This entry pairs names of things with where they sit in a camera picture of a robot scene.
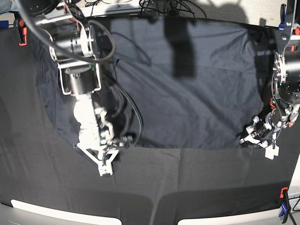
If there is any red blue clamp near right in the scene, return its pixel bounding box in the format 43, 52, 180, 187
279, 187, 291, 224

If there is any red black clamp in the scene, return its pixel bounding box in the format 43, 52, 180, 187
290, 27, 300, 52
13, 19, 27, 46

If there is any blue bar clamp far right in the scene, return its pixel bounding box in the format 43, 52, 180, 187
278, 4, 290, 30

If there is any black cable bundle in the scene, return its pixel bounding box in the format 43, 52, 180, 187
138, 0, 208, 19

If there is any red black clamp far left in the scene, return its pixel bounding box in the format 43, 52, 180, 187
13, 19, 27, 46

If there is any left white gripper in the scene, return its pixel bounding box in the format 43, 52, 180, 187
240, 116, 281, 150

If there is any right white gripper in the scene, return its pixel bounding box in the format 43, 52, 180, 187
75, 143, 119, 168

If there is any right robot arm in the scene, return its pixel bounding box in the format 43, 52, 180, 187
15, 0, 143, 176

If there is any red black clamp far right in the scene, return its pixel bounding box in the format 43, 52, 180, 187
290, 27, 300, 52

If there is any black table cover cloth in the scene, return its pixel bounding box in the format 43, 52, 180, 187
0, 29, 300, 225

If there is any dark navy t-shirt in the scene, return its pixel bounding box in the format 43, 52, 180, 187
30, 17, 268, 150

